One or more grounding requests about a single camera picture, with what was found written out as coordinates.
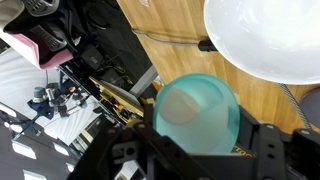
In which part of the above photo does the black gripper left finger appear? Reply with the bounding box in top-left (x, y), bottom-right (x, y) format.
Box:
top-left (132, 103), bottom-right (214, 180)

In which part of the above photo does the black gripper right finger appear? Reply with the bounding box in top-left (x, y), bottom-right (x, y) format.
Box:
top-left (236, 107), bottom-right (294, 180)

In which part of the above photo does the white bowl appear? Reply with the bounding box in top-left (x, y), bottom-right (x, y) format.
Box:
top-left (203, 0), bottom-right (320, 85)

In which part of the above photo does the translucent teal plastic cup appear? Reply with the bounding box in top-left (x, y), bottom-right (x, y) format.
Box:
top-left (153, 74), bottom-right (240, 155)

